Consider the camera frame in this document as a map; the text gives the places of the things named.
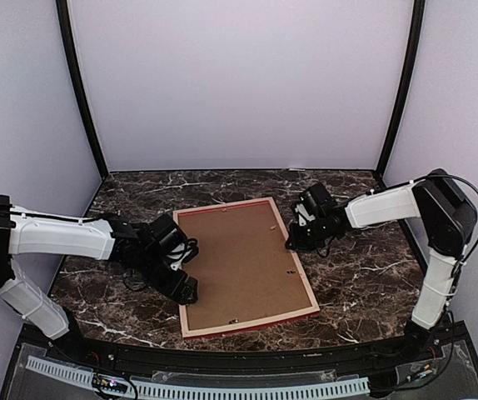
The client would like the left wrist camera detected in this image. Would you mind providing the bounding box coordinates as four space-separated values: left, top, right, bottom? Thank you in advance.
167 244 199 270

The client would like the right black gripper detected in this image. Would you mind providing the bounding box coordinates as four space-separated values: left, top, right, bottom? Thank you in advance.
286 215 331 251

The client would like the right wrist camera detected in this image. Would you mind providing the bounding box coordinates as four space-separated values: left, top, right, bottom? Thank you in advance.
291 202 314 226

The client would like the grey slotted cable duct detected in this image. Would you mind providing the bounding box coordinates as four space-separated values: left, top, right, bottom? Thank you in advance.
25 356 370 399

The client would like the wooden picture frame red edge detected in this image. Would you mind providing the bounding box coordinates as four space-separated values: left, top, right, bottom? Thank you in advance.
172 197 321 339

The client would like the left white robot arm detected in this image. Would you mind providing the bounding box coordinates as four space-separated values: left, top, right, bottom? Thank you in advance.
0 195 198 363

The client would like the black front table rail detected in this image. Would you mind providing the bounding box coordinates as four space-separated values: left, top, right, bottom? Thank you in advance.
22 332 465 378

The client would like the right black corner post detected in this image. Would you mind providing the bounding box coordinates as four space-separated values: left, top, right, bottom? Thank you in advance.
375 0 426 179

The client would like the left black corner post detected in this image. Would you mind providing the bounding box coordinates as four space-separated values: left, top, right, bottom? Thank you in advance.
55 0 109 180

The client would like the brown backing board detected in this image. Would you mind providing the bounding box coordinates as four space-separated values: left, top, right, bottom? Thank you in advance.
177 202 316 333

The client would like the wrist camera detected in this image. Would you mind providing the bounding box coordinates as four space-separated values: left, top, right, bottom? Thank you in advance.
291 202 314 226
167 244 199 270

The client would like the black corner post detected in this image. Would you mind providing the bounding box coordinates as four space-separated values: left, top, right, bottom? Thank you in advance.
55 0 109 180
375 0 426 179

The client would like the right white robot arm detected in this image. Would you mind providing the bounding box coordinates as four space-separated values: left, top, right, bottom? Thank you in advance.
285 168 478 330

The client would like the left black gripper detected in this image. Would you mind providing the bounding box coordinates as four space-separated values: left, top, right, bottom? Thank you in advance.
136 248 197 306

